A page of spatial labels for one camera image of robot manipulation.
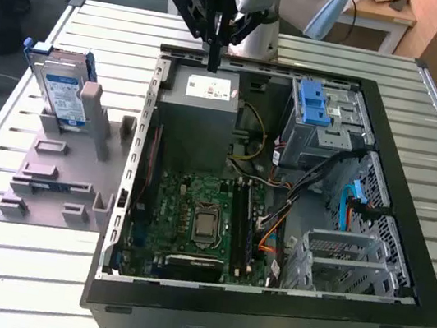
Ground yellow wires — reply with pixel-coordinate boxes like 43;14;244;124
229;100;274;166

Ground RAM stick with blue label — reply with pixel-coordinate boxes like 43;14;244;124
30;179;73;195

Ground CPU socket with metal cover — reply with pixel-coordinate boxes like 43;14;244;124
187;200;224;252

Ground blue plastic drive latch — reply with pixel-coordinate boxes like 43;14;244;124
292;79;339;128

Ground metal disk bay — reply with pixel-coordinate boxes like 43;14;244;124
279;223;415;309

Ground blue SATA wire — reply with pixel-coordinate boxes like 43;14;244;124
334;178;371;238

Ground black graphics card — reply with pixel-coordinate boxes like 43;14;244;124
160;250;226;289

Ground grey white wire bundle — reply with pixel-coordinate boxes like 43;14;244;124
223;155;298;192

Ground metal optical drive cage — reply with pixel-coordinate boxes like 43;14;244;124
278;75;383;180

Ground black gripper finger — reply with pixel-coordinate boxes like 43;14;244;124
211;2;271;81
159;0;225;73

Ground hard disk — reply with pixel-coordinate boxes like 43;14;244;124
11;37;104;135

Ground black cable bundle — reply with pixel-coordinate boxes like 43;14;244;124
257;133;375;246

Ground green motherboard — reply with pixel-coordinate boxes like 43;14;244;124
117;161;287;298

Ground black RAM stick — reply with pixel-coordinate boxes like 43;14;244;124
223;177;254;275

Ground grey parts rack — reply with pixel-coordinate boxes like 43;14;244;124
0;72;144;241

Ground orange red power wire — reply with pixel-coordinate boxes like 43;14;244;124
255;220;290;263

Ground silver CPU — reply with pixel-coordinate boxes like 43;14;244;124
192;209;221;243

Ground grey power supply unit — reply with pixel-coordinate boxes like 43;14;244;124
147;62;245;179

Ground black open PC case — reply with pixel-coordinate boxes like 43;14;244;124
76;36;437;328

